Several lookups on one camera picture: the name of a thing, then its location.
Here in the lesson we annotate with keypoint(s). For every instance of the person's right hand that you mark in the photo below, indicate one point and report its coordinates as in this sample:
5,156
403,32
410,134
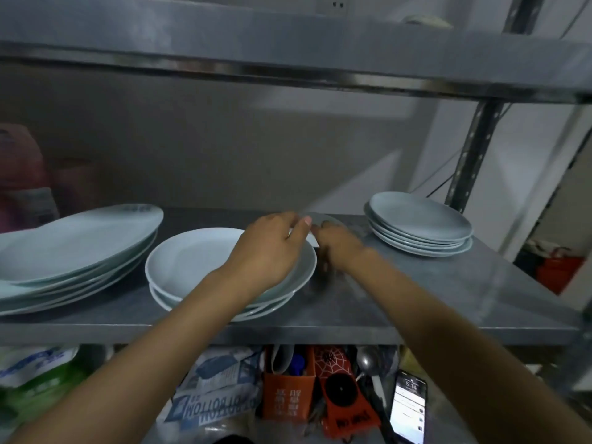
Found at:
342,249

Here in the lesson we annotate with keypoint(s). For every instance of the person's left hand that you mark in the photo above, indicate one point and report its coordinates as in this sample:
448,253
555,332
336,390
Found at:
263,258

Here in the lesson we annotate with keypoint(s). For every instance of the stack of white plates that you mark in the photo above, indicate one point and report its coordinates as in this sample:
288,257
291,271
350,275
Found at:
416,214

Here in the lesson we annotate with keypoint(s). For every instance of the grey metal shelf rack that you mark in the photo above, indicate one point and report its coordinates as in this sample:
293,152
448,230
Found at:
462,291

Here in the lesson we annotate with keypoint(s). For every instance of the person's left forearm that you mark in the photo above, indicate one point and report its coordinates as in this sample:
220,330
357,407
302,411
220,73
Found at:
138,365

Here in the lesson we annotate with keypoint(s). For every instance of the person's right forearm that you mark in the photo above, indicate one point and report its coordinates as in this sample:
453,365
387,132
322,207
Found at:
439,342

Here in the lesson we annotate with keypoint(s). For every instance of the blue cap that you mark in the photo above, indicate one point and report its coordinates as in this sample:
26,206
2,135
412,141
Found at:
297,365

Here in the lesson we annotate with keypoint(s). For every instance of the metal spoon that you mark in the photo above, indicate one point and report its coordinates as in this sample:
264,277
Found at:
367,360

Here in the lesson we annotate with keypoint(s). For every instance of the yellow packet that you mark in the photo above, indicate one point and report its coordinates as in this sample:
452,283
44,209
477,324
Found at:
409,360

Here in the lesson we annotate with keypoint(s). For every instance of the orange paper bag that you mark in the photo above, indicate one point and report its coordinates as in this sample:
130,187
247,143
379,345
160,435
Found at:
286,397

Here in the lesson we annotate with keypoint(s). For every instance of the orange black web print gadget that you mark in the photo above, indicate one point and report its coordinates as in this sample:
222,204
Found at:
342,393

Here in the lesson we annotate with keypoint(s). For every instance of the grey blue printed bag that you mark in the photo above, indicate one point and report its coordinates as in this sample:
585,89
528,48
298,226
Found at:
217,402

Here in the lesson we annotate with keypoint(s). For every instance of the black smartphone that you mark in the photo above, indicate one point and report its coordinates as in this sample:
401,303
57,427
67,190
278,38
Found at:
407,411

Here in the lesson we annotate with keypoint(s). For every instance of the pink cup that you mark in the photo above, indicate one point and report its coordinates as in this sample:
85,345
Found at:
78,184

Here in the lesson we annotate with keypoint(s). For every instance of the red crate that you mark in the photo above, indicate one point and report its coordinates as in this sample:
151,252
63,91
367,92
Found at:
559,272

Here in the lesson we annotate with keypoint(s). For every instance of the green white refill pouch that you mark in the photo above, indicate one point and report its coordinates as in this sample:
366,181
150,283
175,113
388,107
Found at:
37,388

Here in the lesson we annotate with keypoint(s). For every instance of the pink tube white cap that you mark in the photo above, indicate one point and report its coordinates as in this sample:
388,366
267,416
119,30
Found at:
23,157

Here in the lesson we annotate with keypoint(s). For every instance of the white wall socket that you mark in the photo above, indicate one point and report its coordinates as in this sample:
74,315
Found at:
337,4

